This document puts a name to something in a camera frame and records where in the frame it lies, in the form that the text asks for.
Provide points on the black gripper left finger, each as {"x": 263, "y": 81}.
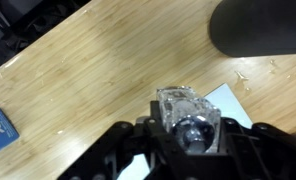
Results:
{"x": 131, "y": 156}

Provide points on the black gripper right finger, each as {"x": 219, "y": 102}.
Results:
{"x": 254, "y": 156}

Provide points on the white paper sheet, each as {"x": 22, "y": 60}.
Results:
{"x": 228, "y": 106}

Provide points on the black water bottle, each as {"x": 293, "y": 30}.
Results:
{"x": 261, "y": 26}

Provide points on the blue white container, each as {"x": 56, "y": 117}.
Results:
{"x": 1, "y": 133}

